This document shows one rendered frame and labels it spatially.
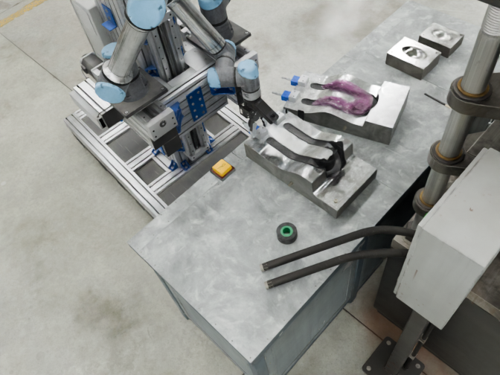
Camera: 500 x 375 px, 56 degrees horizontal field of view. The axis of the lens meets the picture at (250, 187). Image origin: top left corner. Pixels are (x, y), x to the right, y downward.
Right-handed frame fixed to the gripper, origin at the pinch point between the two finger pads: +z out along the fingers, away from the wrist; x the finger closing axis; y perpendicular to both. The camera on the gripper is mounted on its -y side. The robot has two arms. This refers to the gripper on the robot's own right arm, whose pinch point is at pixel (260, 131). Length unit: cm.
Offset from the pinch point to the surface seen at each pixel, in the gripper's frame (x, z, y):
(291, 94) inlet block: -26.8, 2.7, 5.9
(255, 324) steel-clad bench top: 60, 11, -53
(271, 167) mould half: 8.3, 5.6, -13.5
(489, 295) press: -2, 12, -106
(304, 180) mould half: 8.2, -1.0, -31.8
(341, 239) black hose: 19, 1, -58
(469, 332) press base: 1, 41, -109
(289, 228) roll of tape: 24.9, 7.3, -38.3
